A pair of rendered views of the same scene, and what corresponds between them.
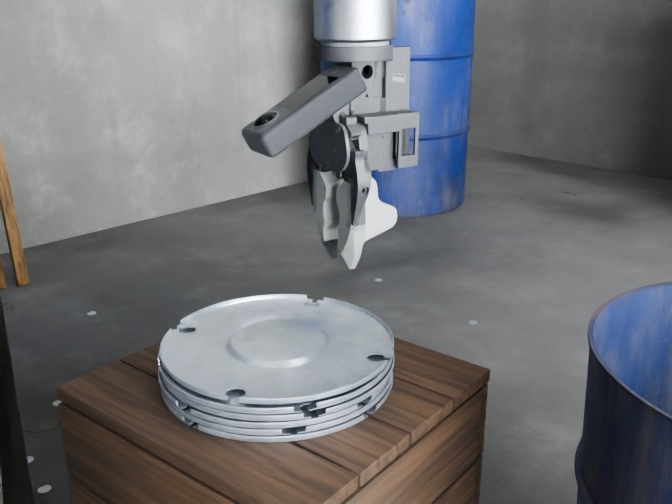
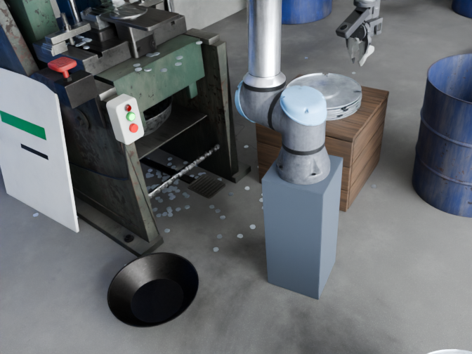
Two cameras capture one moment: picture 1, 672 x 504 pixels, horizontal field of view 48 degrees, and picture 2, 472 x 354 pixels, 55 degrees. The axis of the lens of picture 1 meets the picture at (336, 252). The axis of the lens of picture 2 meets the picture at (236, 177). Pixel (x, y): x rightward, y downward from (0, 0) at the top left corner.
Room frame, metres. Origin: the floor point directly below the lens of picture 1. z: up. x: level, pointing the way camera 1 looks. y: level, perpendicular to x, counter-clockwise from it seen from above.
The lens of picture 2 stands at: (-0.70, 0.48, 1.23)
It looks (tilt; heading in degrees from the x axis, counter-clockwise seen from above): 38 degrees down; 359
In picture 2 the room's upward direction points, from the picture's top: 6 degrees counter-clockwise
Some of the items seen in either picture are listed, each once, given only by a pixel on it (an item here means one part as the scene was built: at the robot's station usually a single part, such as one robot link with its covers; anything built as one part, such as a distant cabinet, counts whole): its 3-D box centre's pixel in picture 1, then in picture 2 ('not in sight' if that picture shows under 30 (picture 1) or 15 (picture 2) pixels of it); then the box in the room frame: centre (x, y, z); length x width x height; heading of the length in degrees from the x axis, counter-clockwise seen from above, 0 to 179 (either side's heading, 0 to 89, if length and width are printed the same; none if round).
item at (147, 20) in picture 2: not in sight; (142, 34); (0.78, 0.70, 0.72); 0.25 x 0.14 x 0.14; 45
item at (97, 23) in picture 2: not in sight; (107, 13); (0.90, 0.82, 0.76); 0.15 x 0.09 x 0.05; 135
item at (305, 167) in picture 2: not in sight; (303, 153); (0.30, 0.26, 0.50); 0.15 x 0.15 x 0.10
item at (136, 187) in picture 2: not in sight; (47, 114); (0.81, 1.11, 0.45); 0.92 x 0.12 x 0.90; 45
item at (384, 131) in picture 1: (361, 109); (365, 17); (0.72, -0.02, 0.71); 0.09 x 0.08 x 0.12; 120
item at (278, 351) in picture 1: (278, 341); (322, 90); (0.85, 0.07, 0.40); 0.29 x 0.29 x 0.01
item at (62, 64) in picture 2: not in sight; (65, 74); (0.51, 0.90, 0.72); 0.07 x 0.06 x 0.08; 45
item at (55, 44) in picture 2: not in sight; (64, 30); (0.79, 0.95, 0.76); 0.17 x 0.06 x 0.10; 135
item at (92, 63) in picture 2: not in sight; (112, 36); (0.91, 0.83, 0.68); 0.45 x 0.30 x 0.06; 135
